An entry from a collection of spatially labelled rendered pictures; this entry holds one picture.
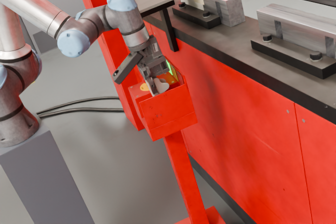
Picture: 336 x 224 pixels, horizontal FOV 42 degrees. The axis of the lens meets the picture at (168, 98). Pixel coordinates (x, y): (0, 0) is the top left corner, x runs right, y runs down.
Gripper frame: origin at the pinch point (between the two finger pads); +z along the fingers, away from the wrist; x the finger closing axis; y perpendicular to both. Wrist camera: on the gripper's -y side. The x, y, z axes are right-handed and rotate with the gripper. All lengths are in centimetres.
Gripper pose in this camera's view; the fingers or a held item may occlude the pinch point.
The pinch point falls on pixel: (156, 99)
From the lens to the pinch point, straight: 139.1
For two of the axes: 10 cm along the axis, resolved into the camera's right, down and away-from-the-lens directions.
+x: -3.1, -3.8, 8.7
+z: 3.4, 8.1, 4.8
